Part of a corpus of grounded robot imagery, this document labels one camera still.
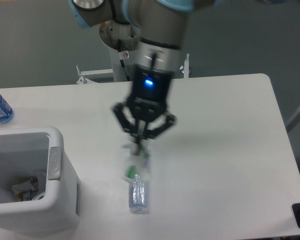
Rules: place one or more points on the crushed clear plastic bottle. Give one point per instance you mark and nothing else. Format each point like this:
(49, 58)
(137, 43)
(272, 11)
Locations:
(138, 194)

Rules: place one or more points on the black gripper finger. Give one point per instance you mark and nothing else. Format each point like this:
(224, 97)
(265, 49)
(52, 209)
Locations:
(126, 125)
(147, 133)

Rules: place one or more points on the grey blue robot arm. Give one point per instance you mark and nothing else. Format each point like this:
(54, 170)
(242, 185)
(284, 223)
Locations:
(162, 24)

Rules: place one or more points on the white trash can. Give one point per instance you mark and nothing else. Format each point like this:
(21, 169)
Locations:
(23, 151)

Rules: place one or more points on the white pedestal base frame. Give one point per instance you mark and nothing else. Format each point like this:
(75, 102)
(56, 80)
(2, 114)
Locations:
(96, 76)

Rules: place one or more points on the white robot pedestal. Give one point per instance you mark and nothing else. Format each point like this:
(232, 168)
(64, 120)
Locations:
(122, 43)

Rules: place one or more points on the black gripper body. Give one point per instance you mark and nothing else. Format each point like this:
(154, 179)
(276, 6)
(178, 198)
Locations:
(147, 99)

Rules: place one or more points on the white green wrapper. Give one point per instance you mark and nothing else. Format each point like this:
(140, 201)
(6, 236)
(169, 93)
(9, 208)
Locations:
(137, 162)

